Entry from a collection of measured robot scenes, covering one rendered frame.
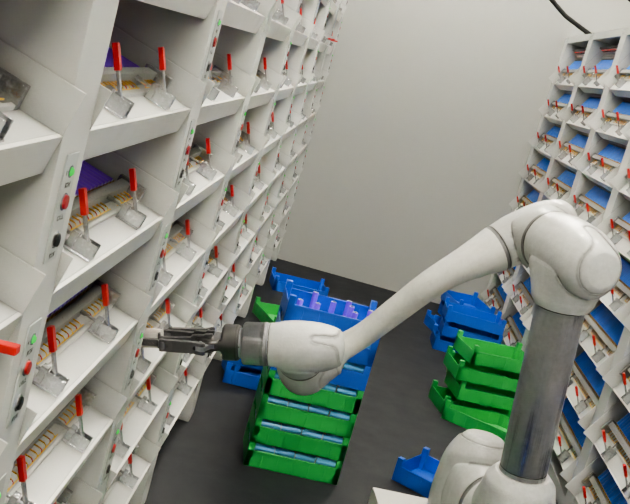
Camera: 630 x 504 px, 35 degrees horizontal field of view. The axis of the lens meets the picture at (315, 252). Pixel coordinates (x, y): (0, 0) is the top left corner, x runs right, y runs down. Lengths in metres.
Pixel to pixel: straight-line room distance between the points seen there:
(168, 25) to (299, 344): 0.69
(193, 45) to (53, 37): 0.70
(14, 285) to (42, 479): 0.57
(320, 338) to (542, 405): 0.47
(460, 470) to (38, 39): 1.55
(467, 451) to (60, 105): 1.51
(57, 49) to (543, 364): 1.31
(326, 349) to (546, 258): 0.47
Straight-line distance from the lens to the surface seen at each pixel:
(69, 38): 1.05
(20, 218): 1.08
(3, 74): 1.05
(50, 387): 1.40
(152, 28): 1.75
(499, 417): 4.24
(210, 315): 3.24
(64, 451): 1.70
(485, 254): 2.11
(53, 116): 1.05
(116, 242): 1.48
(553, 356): 2.06
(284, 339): 2.01
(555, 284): 1.99
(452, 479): 2.33
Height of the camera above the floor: 1.27
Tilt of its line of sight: 11 degrees down
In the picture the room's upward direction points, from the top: 16 degrees clockwise
